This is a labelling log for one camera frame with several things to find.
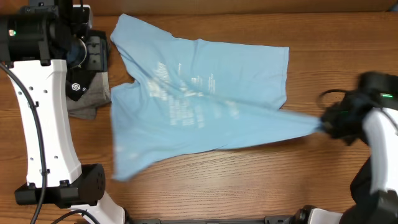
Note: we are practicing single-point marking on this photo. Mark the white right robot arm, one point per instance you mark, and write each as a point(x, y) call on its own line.
point(368, 113)

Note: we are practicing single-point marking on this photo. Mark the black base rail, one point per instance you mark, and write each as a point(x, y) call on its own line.
point(266, 220)

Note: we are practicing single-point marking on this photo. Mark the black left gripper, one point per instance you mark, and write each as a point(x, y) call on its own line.
point(97, 51)

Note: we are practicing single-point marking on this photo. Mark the black folded garment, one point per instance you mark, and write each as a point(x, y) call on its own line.
point(77, 82)

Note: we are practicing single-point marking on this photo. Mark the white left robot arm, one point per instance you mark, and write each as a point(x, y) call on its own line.
point(41, 45)

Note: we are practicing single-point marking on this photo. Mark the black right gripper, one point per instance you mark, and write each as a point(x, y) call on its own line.
point(326, 122)

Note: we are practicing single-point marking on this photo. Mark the light blue printed t-shirt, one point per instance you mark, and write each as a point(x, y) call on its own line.
point(193, 96)

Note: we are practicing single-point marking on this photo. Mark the grey folded garment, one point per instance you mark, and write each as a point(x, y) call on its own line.
point(96, 96)

